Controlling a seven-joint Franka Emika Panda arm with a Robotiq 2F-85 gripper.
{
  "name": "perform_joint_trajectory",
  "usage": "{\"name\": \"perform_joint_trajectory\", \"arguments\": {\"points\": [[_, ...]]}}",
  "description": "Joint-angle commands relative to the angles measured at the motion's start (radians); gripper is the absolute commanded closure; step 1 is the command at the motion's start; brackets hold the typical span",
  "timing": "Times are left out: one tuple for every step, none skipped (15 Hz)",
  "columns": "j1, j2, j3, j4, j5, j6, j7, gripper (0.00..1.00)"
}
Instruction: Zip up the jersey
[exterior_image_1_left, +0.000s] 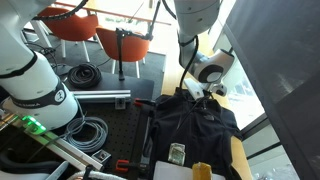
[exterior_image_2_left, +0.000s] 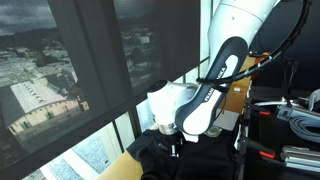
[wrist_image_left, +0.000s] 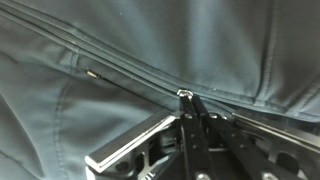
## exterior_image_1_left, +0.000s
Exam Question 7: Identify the orange black clamp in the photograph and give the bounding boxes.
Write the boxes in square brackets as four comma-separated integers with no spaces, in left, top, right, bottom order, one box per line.
[133,97,157,108]
[114,159,148,174]

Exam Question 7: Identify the black perforated breadboard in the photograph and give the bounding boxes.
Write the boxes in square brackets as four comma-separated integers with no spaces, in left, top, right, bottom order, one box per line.
[63,99,149,174]

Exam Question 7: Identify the thick black hose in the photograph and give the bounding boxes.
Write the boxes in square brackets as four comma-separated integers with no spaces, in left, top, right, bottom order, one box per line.
[0,148,63,175]

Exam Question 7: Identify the black smooth base plate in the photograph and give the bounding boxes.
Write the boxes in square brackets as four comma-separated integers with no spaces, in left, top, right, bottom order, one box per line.
[63,71,155,101]

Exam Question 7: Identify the black camera stand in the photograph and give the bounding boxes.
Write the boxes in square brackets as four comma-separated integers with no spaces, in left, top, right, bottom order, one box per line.
[114,0,163,82]

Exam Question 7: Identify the yellow block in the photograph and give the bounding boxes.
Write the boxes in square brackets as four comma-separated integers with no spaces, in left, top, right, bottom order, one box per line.
[191,162,213,180]

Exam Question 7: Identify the long aluminium extrusion rail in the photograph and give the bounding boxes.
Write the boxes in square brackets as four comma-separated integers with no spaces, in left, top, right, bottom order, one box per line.
[71,89,132,104]

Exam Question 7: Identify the thin black floor cables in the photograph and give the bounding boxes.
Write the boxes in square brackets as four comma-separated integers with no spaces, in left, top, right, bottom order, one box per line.
[13,41,68,81]

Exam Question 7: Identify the orange chair with white legs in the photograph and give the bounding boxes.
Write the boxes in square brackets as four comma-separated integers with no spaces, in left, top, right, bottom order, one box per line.
[95,25,152,79]
[33,6,101,64]

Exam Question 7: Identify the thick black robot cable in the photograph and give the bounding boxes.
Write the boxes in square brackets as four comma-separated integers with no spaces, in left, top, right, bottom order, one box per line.
[39,0,90,22]

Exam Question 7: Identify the black clamping bar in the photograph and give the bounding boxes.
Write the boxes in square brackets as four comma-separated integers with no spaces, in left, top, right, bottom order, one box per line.
[129,105,155,168]

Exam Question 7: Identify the black zip jersey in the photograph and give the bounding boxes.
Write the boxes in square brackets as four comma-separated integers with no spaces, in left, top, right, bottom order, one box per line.
[146,87,244,180]

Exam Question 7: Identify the black cable coil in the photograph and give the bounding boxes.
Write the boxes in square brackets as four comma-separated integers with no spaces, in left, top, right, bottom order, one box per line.
[67,63,103,89]

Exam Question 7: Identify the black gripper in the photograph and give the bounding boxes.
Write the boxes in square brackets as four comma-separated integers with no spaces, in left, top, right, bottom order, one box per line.
[199,83,218,98]

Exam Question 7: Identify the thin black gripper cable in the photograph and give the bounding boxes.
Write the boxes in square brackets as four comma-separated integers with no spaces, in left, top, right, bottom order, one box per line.
[161,0,200,94]

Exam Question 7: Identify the metal corner bracket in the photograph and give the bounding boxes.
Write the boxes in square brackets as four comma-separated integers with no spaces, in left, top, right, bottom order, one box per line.
[114,97,127,110]
[91,149,112,164]

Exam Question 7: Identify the white paper sheet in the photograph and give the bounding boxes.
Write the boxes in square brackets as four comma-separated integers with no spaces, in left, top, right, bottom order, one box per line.
[152,160,228,180]

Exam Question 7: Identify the black window frame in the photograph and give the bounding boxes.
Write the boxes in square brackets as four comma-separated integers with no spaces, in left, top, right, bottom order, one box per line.
[239,112,284,161]

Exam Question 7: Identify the grey cable coil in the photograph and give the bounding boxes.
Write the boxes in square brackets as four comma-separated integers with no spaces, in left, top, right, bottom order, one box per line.
[61,115,110,154]

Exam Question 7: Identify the white corrugated hose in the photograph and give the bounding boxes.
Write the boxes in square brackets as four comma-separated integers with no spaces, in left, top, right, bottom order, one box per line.
[66,169,128,180]

